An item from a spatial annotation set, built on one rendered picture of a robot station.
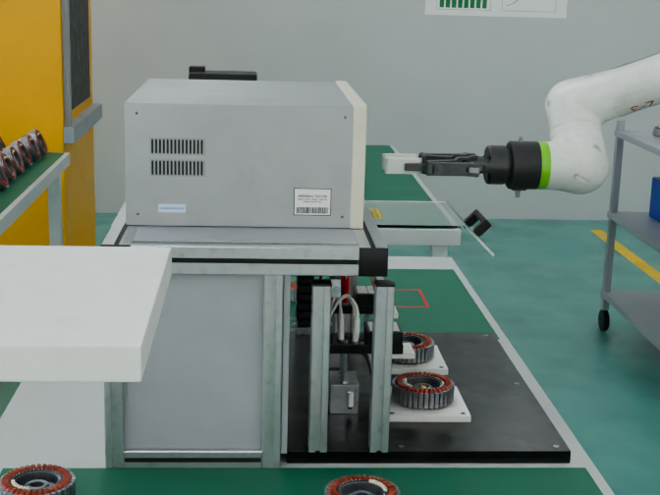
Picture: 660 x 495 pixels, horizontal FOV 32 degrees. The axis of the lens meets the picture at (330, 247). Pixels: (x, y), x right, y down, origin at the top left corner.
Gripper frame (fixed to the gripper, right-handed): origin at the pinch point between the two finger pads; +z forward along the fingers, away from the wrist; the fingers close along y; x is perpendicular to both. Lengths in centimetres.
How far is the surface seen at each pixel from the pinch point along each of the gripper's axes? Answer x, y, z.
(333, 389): -36.1, -24.5, 13.5
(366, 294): -25.9, 0.4, 5.6
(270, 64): -24, 511, 18
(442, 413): -39.6, -27.4, -5.5
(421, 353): -37.3, -1.6, -5.4
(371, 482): -39, -56, 10
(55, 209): -67, 273, 113
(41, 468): -39, -51, 59
